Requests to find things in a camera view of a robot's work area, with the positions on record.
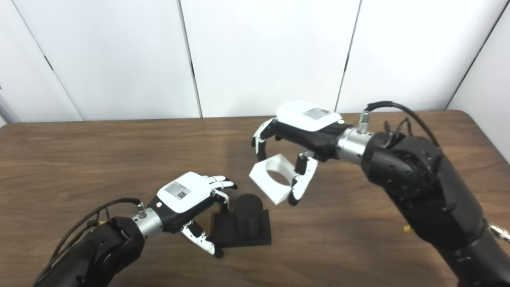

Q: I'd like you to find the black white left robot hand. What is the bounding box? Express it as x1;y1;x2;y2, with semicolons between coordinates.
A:
147;171;238;259

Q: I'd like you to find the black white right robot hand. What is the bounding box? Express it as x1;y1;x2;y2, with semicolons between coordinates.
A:
251;100;353;206

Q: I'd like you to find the grey wall post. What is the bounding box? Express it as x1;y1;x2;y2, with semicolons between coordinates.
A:
0;86;20;123

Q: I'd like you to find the white square piece with hole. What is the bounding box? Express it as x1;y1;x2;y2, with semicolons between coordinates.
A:
249;153;293;205

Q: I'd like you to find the black peg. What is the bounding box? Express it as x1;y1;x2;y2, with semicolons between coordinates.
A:
210;194;272;248

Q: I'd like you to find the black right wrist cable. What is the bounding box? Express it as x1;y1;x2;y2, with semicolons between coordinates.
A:
359;101;441;148

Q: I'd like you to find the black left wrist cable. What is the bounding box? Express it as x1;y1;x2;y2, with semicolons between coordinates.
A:
34;198;148;287

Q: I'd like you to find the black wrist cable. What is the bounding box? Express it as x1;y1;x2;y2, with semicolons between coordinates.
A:
34;198;148;287
359;101;441;148

